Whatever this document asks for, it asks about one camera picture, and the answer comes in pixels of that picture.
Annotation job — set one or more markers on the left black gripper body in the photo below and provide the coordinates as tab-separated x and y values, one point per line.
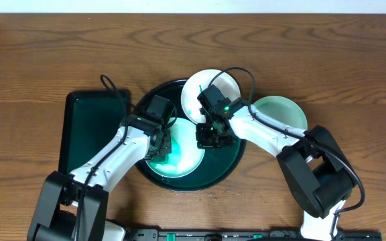
163	149

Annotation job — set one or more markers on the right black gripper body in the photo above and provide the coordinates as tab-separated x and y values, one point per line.
212	136

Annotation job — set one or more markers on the green sponge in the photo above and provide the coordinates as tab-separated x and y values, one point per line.
173	157

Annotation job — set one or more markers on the mint plate bottom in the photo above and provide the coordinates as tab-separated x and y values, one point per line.
184	132

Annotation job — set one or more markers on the mint plate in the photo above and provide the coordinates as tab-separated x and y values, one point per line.
184	132
282	109

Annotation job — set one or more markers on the white plate top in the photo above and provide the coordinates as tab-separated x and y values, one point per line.
197	83

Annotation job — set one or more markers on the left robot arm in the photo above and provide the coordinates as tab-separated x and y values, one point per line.
73	206

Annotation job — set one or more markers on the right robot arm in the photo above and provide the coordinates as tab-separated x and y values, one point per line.
315	169

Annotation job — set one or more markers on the round black tray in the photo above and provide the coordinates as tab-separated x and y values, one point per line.
217	164

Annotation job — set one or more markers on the rectangular black tray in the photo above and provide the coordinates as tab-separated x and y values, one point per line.
91	120

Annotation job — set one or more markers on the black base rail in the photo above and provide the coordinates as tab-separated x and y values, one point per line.
156	235

